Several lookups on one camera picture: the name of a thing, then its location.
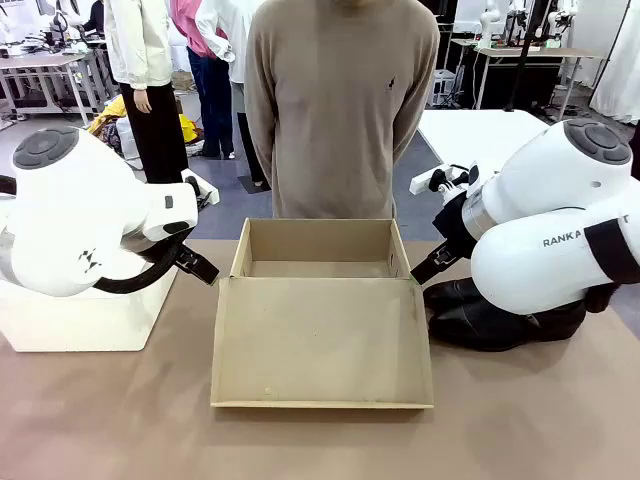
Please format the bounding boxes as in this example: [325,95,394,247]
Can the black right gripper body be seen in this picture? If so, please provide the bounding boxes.
[431,192,479,262]

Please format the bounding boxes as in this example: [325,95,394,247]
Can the brown cardboard shoe box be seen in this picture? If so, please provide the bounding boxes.
[209,217,435,410]

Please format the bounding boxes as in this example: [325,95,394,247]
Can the small cardboard box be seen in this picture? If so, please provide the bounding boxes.
[171,69,197,94]

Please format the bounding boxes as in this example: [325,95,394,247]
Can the white table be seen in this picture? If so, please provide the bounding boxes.
[416,109,640,181]

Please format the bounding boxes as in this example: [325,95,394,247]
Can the white plastic storage bin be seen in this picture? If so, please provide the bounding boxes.
[0,259,179,353]

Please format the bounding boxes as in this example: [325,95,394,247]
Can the person in beige sweater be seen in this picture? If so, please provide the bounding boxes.
[243,0,441,220]

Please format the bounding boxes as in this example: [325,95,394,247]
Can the yellow cloth pile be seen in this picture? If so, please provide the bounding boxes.
[88,97,199,149]

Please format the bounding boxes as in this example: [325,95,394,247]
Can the black pole stand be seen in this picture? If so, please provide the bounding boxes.
[503,0,549,113]

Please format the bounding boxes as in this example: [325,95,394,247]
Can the brown background table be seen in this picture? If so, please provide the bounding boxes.
[449,38,609,119]

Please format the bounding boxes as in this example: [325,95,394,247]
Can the figure in pink top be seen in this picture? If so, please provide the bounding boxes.
[169,0,236,160]

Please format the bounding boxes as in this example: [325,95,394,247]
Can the figure in white jacket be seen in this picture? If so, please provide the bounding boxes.
[103,0,190,185]

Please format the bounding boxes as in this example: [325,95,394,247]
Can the white curtain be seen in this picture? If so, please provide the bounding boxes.
[588,0,640,126]

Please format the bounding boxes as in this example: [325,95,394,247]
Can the figure in white shirt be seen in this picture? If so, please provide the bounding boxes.
[194,0,276,189]

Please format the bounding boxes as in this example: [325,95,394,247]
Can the grey background workbench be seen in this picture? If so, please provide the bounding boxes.
[0,49,109,129]

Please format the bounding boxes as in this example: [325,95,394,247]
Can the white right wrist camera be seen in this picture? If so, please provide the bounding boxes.
[409,162,482,197]

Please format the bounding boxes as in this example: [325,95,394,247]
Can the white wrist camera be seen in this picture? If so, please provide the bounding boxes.
[182,169,220,207]
[409,162,482,197]

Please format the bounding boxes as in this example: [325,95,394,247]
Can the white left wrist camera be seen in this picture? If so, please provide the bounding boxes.
[182,169,220,207]

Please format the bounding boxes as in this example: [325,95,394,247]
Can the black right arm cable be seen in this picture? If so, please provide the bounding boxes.
[582,282,624,315]

